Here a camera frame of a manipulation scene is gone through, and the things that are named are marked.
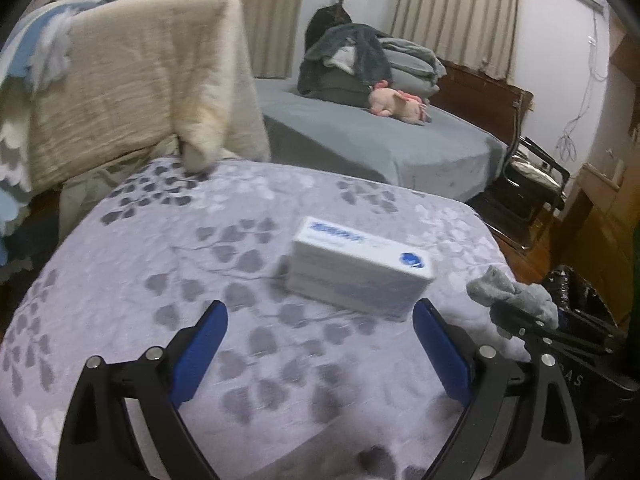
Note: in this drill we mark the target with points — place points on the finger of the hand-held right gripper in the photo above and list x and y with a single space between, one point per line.
530 334
585 324

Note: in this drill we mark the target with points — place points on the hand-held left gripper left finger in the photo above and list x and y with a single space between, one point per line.
197 355

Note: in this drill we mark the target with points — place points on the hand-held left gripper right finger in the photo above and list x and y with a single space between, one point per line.
442 355

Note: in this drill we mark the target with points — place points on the black trash bin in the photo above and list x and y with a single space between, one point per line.
585 290

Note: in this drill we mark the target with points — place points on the grey sock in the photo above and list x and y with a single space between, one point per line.
500 282

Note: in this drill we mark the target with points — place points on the white cardboard box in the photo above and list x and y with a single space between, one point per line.
350 280

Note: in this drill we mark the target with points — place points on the wooden cabinet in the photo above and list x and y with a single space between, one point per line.
610 210

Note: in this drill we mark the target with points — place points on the grey floral tablecloth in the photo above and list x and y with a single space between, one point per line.
150 240

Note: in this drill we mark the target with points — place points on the black metal chair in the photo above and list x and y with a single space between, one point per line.
525 200

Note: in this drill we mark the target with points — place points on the light chair cushion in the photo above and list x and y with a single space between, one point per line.
530 166

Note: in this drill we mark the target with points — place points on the wooden headboard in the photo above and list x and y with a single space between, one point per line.
490 100

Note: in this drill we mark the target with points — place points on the bed with grey sheet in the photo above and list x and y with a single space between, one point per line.
350 135

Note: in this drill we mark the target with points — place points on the pink plush toy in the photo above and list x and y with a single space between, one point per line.
395 102

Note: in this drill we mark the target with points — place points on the pile of grey bedding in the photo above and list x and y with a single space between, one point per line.
415 67

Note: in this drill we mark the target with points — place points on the beige blanket on chair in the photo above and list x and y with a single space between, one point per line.
140 70

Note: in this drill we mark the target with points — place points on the blue denim jacket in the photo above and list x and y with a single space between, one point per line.
360 50

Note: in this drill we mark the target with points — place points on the narrow beige curtain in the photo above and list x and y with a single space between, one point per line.
455 20

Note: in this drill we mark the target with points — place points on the wide beige curtain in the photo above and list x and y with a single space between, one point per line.
240 10

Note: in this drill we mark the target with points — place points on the dark coat rack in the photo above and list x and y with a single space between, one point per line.
325 20

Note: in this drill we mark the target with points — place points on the blue and white blanket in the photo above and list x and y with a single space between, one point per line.
30 35

